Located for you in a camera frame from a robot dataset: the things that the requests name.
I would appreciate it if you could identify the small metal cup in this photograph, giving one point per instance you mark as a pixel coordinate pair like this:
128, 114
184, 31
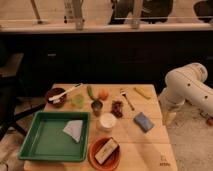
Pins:
97, 107

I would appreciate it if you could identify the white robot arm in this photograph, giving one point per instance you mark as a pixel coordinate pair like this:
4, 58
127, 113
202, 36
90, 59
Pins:
185, 83

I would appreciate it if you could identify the fork with wooden handle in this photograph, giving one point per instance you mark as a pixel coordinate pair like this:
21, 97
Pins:
124, 94

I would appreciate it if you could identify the green plastic tray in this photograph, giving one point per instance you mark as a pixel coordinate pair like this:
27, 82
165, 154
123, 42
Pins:
46, 140

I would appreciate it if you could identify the dark cabinet counter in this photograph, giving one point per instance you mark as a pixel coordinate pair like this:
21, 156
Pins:
106, 58

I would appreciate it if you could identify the blue sponge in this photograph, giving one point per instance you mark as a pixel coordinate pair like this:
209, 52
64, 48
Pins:
143, 122

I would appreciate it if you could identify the orange fruit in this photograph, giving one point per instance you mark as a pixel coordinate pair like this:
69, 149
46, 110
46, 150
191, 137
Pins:
103, 94

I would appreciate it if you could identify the dark grape bunch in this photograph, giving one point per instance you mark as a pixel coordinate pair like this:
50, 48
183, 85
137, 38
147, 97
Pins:
116, 108

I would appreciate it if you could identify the orange bowl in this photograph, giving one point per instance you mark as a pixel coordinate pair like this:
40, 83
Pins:
111, 163

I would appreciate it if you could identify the white folded cloth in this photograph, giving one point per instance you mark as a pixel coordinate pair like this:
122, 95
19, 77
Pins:
73, 128

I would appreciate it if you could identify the light green cup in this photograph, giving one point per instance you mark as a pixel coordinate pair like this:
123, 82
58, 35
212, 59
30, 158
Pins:
77, 101

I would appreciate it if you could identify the black office chair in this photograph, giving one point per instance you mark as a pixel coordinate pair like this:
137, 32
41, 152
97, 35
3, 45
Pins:
9, 66

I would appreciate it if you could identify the white cup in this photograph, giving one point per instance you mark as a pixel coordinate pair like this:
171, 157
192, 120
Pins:
107, 121

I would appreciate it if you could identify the white brush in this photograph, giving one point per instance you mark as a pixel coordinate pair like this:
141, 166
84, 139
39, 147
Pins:
55, 97

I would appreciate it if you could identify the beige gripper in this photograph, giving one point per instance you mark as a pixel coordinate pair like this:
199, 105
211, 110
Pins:
169, 110

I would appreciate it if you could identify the green cucumber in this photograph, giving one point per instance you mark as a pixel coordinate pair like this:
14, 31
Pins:
90, 93

